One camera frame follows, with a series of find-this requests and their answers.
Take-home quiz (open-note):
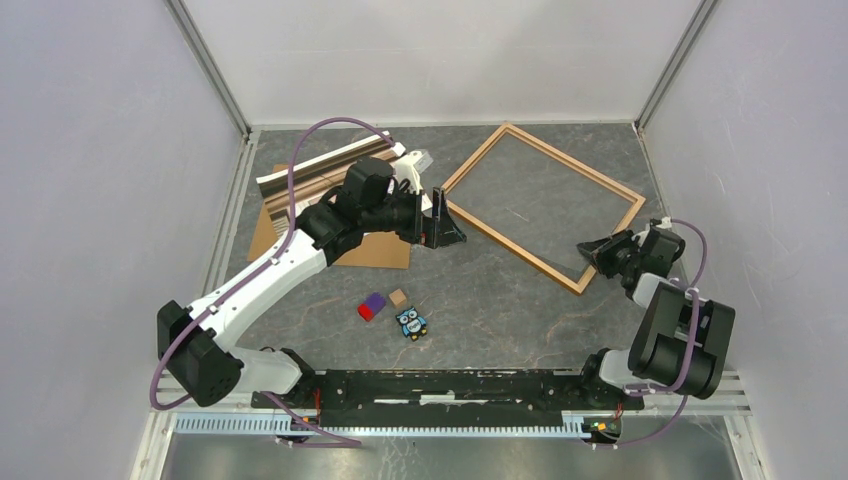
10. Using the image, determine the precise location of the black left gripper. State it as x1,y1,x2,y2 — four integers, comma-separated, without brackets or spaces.
362,182,466,250

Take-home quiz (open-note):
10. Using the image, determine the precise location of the wooden picture frame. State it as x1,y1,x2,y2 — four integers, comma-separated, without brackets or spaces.
441,122,648,297

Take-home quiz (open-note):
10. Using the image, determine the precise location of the printed photo sheet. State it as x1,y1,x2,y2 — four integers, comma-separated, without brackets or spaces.
256,135,406,237

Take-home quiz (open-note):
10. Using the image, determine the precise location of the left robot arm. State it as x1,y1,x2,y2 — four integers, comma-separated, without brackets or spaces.
149,157,466,410

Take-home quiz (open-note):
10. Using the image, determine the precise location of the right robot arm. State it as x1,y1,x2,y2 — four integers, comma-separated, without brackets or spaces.
577,219,736,408

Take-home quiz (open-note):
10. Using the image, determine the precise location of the small tan wooden cube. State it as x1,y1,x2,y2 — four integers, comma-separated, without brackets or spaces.
388,289,408,308

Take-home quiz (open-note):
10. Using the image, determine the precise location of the red and purple block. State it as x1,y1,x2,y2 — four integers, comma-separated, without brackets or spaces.
357,292,387,322

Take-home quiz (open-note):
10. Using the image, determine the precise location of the blue owl figure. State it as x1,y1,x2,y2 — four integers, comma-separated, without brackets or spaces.
395,306,428,341

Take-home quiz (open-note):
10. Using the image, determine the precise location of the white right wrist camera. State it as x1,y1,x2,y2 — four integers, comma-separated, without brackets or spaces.
650,216,673,231

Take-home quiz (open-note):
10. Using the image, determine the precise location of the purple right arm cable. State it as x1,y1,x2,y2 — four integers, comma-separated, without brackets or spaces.
589,218,709,450

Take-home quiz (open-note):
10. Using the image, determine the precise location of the white toothed cable tray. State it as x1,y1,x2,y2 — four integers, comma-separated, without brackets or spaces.
174,413,590,440

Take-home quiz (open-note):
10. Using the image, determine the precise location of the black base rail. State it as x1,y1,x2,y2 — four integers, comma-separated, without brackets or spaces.
279,369,644,428

